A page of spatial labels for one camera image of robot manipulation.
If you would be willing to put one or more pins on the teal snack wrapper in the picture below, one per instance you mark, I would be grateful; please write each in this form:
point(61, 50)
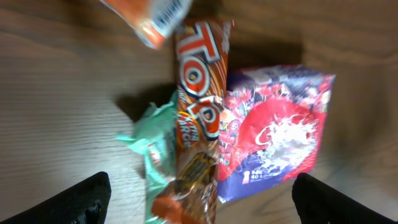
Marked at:
point(153, 137)

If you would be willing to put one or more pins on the red purple liners pack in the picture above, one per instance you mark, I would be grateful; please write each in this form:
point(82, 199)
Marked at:
point(271, 127)

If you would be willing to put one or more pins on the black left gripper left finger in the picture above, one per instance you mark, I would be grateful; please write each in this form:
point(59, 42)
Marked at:
point(85, 202)

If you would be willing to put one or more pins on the orange Top chocolate bar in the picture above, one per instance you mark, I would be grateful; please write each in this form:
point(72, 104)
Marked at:
point(202, 49)

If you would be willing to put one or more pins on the small orange snack packet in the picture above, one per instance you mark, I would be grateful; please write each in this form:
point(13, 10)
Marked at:
point(153, 21)

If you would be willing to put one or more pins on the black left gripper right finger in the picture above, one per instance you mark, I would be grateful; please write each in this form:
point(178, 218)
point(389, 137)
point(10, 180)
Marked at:
point(318, 203)

